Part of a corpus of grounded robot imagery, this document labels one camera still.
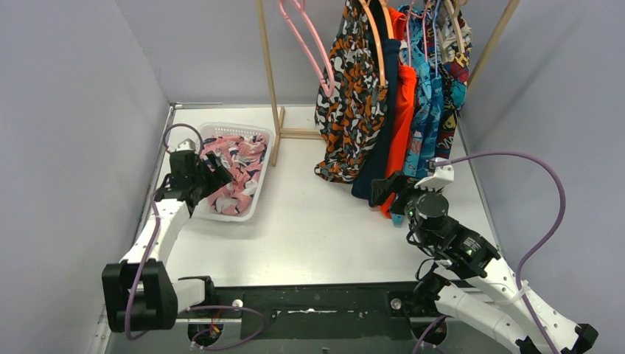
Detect light blue fish shorts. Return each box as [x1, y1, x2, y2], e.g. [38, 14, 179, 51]
[393, 4, 445, 226]

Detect orange camouflage shorts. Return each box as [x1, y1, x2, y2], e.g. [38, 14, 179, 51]
[314, 1, 386, 184]

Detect light wooden hanger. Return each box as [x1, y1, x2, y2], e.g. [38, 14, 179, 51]
[442, 0, 467, 53]

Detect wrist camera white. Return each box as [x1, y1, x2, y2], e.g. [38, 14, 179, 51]
[414, 164, 455, 192]
[175, 139, 197, 153]

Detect dark blue leaf shorts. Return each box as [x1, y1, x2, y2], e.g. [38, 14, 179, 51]
[427, 62, 456, 159]

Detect navy blue shorts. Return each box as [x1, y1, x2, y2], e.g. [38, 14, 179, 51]
[351, 0, 402, 201]

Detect wooden clothes rack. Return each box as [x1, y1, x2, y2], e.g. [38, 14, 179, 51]
[256, 0, 522, 168]

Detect aluminium rail frame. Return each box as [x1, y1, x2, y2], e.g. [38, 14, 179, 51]
[88, 103, 543, 354]

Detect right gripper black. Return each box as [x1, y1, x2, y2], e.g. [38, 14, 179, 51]
[371, 169, 441, 246]

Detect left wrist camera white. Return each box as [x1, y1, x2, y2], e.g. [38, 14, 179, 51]
[175, 139, 197, 153]

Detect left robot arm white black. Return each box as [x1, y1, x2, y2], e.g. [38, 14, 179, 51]
[102, 150, 232, 340]

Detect orange wooden hanger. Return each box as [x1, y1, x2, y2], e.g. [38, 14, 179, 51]
[378, 0, 395, 39]
[358, 1, 388, 87]

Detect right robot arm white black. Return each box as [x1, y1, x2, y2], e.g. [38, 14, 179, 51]
[371, 166, 598, 353]

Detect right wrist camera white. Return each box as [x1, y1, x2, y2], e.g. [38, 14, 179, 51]
[414, 164, 455, 192]

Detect blue plastic hanger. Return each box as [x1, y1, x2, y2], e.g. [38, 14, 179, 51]
[427, 0, 441, 78]

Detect white plastic perforated basket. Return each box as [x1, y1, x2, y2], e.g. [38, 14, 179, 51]
[194, 122, 274, 222]

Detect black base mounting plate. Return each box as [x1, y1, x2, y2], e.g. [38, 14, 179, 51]
[179, 281, 439, 345]

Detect comic print shorts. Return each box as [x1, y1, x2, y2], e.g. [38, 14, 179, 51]
[436, 10, 472, 159]

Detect pink shark print shorts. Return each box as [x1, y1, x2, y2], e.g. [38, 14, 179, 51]
[203, 135, 268, 216]

